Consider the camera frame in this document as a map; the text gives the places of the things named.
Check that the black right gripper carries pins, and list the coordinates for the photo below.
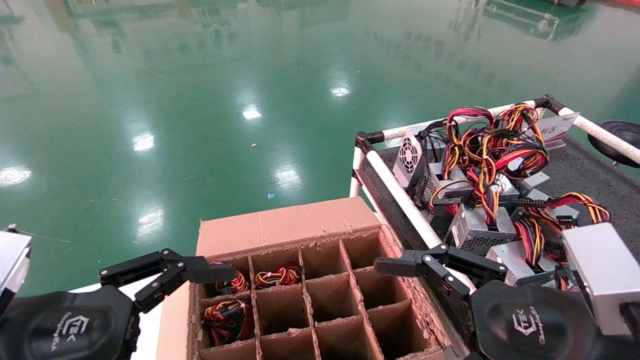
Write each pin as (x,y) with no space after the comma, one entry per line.
(530,325)

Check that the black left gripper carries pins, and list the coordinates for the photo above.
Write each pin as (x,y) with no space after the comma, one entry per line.
(65,327)

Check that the brown cardboard box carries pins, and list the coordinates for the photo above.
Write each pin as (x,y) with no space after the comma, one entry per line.
(280,225)

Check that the grey power supply perforated side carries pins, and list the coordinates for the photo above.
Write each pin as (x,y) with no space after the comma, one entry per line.
(472,225)

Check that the grey power supply mesh side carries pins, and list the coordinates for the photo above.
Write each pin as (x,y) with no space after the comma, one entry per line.
(425,190)

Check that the grey power supply white label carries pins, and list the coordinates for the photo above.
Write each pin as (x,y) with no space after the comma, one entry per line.
(525,270)

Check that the small silver power supply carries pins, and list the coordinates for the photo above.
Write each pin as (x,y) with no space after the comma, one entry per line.
(507,189)

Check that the silver power supply with fan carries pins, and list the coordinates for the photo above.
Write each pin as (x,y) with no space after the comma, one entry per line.
(409,157)

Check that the flat silver power supply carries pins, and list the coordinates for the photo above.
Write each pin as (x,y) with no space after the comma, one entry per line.
(535,180)

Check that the cardboard divider grid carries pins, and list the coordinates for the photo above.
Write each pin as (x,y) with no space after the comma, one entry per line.
(280,306)

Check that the clear acrylic sign holder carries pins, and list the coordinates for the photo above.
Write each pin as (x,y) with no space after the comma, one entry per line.
(555,130)

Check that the black round disc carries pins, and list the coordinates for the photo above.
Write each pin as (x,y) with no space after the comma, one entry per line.
(622,131)

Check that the white pipe cart frame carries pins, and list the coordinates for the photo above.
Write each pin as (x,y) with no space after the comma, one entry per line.
(400,192)

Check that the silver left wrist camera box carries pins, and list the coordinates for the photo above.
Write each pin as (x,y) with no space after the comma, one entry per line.
(12,260)

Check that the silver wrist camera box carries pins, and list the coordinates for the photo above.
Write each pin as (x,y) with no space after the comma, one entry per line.
(605,270)
(12,260)

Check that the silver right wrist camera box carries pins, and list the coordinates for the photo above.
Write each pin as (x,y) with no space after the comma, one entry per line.
(605,270)

